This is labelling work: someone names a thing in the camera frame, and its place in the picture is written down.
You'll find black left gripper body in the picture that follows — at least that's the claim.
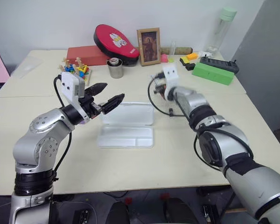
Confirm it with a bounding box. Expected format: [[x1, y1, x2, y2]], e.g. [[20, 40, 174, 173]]
[[78, 92, 103, 120]]

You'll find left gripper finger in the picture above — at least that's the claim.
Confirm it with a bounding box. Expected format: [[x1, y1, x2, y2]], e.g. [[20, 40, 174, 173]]
[[84, 82, 108, 97], [99, 93, 126, 115]]

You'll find white plastic pencil case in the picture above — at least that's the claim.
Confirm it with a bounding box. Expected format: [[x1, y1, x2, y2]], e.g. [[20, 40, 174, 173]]
[[97, 101, 154, 149]]

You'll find colourful wooden peg toy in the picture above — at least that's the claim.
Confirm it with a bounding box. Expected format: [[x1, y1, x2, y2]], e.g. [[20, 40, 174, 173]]
[[58, 56, 93, 87]]

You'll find steel cup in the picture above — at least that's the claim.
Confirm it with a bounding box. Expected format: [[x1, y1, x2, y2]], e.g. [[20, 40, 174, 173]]
[[106, 58, 124, 79]]

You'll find wooden framed portrait picture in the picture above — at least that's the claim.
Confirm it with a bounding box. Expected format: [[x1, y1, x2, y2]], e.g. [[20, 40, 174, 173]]
[[137, 27, 161, 67]]

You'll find white red tape roll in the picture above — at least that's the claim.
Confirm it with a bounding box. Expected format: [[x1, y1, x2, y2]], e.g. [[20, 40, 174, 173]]
[[108, 57, 122, 66]]

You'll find red rectangular box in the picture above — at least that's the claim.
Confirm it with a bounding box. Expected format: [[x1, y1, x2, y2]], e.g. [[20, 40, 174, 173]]
[[66, 45, 112, 67]]

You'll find wooden bamboo roller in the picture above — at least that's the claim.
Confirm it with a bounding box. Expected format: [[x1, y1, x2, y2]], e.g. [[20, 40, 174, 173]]
[[160, 46, 193, 55]]

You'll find green rectangular block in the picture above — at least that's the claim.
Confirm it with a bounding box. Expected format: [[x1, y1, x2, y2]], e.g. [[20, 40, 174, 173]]
[[192, 62, 234, 86]]

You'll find red oval boxing pad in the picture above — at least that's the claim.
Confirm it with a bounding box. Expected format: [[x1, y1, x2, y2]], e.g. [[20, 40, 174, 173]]
[[93, 24, 140, 66]]

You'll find black remote controller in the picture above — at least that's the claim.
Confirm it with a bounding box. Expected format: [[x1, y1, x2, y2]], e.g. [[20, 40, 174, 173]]
[[199, 55, 240, 75]]

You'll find clear plastic sheet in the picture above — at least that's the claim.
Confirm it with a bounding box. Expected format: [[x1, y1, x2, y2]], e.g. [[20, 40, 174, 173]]
[[10, 55, 44, 80]]

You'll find clear bottle with green lid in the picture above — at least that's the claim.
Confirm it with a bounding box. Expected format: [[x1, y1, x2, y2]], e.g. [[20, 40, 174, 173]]
[[206, 6, 238, 56]]

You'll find dark rounded shape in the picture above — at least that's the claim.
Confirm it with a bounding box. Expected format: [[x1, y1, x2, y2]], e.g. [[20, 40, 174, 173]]
[[106, 201, 131, 224], [164, 197, 196, 224]]

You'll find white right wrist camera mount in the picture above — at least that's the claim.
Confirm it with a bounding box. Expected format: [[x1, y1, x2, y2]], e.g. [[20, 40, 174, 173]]
[[162, 62, 179, 95]]

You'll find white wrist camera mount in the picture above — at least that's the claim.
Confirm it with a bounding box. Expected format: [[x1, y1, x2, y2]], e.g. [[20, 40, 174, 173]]
[[60, 71, 88, 121], [162, 62, 179, 95]]

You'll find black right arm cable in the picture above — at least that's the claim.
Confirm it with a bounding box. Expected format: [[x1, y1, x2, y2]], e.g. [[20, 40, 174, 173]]
[[147, 73, 254, 172]]

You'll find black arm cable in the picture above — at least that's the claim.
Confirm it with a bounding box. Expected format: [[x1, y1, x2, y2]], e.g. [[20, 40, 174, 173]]
[[53, 74, 73, 182], [147, 73, 254, 172]]

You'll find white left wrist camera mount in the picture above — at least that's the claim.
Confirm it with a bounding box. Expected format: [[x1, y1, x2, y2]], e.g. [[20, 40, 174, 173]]
[[60, 71, 88, 121]]

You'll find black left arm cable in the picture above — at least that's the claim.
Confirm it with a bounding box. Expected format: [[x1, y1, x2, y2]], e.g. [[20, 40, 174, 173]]
[[53, 74, 73, 182]]

